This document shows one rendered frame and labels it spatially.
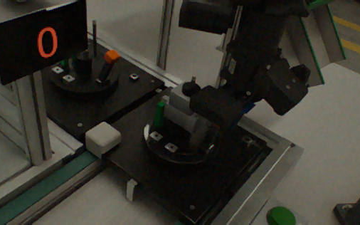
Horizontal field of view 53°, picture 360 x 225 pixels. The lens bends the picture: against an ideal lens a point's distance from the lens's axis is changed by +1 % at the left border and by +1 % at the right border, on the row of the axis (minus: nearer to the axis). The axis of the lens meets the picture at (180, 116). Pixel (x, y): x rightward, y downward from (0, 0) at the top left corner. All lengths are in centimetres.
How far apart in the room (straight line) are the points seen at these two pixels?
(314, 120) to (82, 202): 63
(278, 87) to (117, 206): 33
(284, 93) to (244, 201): 22
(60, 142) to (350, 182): 61
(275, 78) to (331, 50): 52
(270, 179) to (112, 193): 27
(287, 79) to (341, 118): 58
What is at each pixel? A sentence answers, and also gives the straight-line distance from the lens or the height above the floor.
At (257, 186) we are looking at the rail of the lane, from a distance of 65.
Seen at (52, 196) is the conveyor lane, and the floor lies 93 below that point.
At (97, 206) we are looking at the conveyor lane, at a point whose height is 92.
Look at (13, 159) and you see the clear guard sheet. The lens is 61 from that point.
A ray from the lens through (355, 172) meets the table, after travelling 92.
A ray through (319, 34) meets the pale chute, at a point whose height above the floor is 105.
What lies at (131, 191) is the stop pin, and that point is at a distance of 60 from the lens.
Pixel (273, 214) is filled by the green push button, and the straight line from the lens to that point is 60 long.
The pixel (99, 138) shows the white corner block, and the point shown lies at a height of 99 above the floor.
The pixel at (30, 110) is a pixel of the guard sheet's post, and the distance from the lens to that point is 55.
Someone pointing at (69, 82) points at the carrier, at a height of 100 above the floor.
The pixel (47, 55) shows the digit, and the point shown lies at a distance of 46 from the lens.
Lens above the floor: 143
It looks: 41 degrees down
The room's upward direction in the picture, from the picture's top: 11 degrees clockwise
